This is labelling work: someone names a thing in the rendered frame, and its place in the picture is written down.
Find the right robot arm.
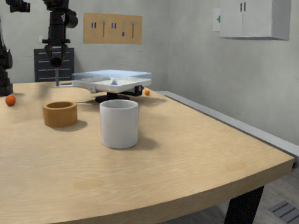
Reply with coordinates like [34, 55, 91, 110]
[43, 0, 78, 39]

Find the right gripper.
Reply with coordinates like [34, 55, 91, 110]
[42, 25, 70, 65]

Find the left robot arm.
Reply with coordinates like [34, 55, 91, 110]
[0, 0, 24, 91]

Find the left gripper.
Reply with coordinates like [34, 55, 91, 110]
[10, 2, 30, 13]

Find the white ceramic mug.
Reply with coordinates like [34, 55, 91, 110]
[100, 99, 138, 149]

